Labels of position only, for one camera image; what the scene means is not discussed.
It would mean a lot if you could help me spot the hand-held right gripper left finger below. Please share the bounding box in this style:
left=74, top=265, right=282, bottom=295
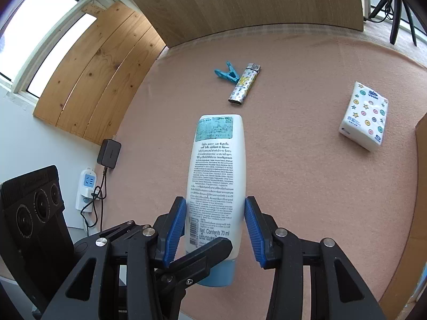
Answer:
left=42, top=197, right=187, bottom=320

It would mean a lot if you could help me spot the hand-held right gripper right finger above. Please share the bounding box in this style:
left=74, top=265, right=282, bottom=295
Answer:
left=244, top=196, right=389, bottom=320

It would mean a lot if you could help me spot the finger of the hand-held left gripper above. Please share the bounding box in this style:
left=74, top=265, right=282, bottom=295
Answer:
left=155, top=238, right=233, bottom=320
left=73, top=220, right=145, bottom=258

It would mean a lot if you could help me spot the white lotion tube blue cap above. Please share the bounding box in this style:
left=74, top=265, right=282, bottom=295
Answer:
left=184, top=114, right=247, bottom=288

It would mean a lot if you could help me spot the cardboard box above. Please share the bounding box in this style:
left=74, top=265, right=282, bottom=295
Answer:
left=389, top=113, right=427, bottom=307

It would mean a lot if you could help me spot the white power strip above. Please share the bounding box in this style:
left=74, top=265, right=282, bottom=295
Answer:
left=75, top=167, right=98, bottom=230

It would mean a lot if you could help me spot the black power adapter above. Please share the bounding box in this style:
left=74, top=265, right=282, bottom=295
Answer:
left=97, top=139, right=121, bottom=169

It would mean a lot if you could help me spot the patterned lighter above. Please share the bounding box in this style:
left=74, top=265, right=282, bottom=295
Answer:
left=228, top=63, right=262, bottom=106

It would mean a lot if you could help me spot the pine wood board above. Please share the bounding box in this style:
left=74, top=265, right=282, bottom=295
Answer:
left=33, top=2, right=167, bottom=145

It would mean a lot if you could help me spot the blue clothes peg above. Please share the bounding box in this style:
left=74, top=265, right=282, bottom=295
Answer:
left=213, top=61, right=241, bottom=85

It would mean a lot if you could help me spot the patterned tissue pack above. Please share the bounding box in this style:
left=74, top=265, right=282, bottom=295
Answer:
left=339, top=81, right=389, bottom=152

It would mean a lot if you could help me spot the brown laminate board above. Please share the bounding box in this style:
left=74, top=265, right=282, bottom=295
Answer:
left=113, top=0, right=365, bottom=49

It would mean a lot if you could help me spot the black tripod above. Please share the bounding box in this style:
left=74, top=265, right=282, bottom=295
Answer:
left=369, top=0, right=421, bottom=45

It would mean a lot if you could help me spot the black cable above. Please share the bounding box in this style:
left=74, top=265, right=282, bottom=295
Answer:
left=80, top=167, right=109, bottom=237

